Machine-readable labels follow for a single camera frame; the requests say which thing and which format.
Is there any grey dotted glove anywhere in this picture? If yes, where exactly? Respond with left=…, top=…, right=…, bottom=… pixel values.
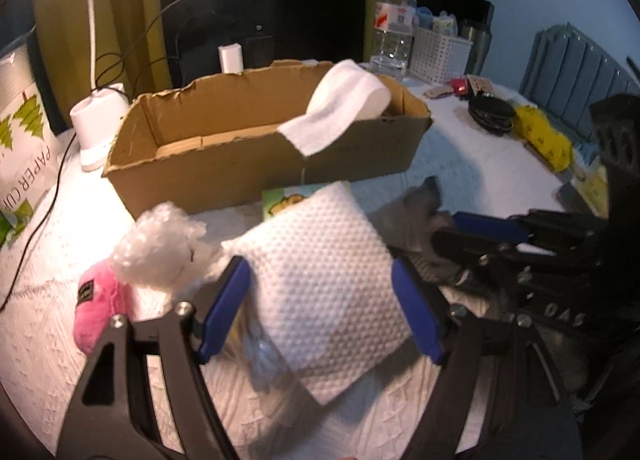
left=368, top=176, right=471, bottom=288

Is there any pink plush toy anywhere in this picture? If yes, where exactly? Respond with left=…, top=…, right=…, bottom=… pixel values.
left=73, top=260, right=132, bottom=356

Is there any white paper napkin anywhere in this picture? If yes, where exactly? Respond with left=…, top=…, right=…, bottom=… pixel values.
left=221, top=182, right=409, bottom=405

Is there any white towel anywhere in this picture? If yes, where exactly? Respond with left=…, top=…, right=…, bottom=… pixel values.
left=278, top=60, right=392, bottom=157

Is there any clear bubble wrap bag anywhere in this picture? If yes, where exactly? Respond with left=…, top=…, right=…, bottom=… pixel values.
left=108, top=201, right=219, bottom=292

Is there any green tissue packet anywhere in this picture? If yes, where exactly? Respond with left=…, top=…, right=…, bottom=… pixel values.
left=262, top=183, right=328, bottom=221

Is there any yellow snack bag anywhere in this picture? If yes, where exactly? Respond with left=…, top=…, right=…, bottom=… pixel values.
left=514, top=105, right=573, bottom=173

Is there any yellow tissue pack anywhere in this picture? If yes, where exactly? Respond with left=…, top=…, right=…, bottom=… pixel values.
left=570, top=142, right=608, bottom=219

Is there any red patterned small box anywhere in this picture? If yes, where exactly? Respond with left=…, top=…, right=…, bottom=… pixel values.
left=465, top=75, right=496, bottom=96

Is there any white perforated basket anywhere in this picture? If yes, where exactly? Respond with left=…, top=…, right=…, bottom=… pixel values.
left=408, top=27, right=473, bottom=84

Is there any grey radiator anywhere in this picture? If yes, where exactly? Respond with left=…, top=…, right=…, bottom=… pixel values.
left=520, top=24, right=639, bottom=141

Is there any steel thermos mug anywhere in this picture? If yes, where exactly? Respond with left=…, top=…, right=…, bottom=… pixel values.
left=460, top=25, right=492, bottom=75

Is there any clear water bottle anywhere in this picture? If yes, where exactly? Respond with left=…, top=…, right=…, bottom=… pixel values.
left=369, top=0, right=416, bottom=80

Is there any brown cardboard box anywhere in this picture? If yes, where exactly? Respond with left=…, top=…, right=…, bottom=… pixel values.
left=103, top=61, right=432, bottom=217

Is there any paper cup package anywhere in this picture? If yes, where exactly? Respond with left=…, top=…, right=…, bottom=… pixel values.
left=0, top=44, right=62, bottom=246

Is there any white charger adapter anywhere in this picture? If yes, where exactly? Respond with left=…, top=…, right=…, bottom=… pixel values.
left=218, top=43, right=244, bottom=75

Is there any white desk lamp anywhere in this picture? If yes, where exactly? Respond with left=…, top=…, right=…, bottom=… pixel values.
left=70, top=0, right=129, bottom=172

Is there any yellow curtain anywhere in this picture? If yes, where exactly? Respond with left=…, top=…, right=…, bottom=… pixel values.
left=32, top=0, right=171, bottom=120

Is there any black lamp cable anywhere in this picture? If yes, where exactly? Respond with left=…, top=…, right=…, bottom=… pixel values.
left=0, top=0, right=222, bottom=314

